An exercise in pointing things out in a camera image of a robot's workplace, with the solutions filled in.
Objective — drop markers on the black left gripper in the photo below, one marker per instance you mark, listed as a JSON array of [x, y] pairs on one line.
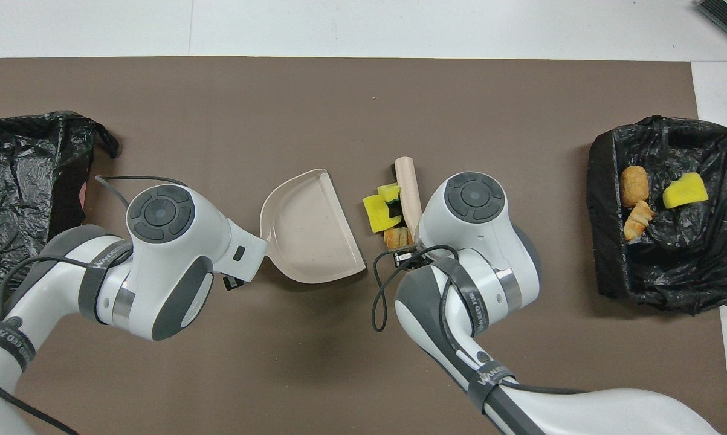
[[233, 283]]

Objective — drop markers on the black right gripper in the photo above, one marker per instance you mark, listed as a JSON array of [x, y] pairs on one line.
[[404, 258]]

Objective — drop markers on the orange striped croissant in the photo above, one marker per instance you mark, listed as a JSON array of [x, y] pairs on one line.
[[394, 238]]

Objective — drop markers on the curved yellow sponge piece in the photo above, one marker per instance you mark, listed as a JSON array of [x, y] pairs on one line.
[[377, 212]]

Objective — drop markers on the beige brush with black bristles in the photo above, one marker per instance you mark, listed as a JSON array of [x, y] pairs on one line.
[[408, 187]]

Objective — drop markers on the beige plastic dustpan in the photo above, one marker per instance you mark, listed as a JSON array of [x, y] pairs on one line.
[[312, 235]]

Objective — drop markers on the pale crusty bread piece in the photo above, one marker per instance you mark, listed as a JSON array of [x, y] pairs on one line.
[[637, 222]]

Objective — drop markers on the brown bread roll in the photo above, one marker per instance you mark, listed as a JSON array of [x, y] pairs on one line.
[[634, 186]]

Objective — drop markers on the yellow and green sponge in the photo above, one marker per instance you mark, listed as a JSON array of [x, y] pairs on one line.
[[684, 192]]

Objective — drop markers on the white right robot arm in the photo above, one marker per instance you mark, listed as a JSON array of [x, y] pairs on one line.
[[478, 254]]

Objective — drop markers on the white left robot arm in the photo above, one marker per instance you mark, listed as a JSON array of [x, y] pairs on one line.
[[158, 266]]

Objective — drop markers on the bin with black bag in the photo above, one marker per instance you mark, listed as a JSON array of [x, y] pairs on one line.
[[671, 260], [19, 205]]

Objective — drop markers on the brown table mat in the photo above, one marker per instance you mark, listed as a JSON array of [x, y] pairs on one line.
[[278, 362]]

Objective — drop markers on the dark ribbed device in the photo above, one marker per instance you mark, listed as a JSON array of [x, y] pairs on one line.
[[726, 18]]

